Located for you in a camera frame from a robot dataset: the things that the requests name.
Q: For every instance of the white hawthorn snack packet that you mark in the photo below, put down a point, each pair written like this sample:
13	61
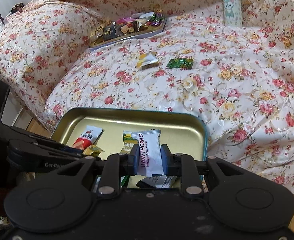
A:
150	160

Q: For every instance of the green garlic peas packet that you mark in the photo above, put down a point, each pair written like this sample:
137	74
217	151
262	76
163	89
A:
128	142

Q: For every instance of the shiny green candy packet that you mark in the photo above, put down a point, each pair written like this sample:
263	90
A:
185	63

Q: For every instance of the tin tray full of snacks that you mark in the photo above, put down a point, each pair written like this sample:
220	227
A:
132	27

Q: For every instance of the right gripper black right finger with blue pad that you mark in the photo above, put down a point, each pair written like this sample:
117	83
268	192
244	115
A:
183	166

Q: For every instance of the red white snack packet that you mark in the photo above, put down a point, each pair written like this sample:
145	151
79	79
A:
87	137

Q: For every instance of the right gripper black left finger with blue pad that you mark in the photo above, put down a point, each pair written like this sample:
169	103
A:
115	167

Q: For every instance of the gold tin lid tray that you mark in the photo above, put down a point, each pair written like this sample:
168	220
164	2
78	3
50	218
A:
182	133

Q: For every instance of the yellow white snack packet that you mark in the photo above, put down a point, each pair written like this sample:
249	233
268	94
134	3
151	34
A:
147	60

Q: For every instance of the gold foil candy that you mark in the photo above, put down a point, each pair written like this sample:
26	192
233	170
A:
93	150

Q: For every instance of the white cartoon cat water bottle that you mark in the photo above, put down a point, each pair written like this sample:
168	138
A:
233	12

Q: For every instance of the purple candy in tray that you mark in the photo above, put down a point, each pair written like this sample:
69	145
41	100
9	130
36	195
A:
155	20

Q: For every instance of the black biscuit packet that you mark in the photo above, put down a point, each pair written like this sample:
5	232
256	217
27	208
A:
112	31

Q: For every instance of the black white snack packet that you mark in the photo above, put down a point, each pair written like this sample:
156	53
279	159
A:
158	182

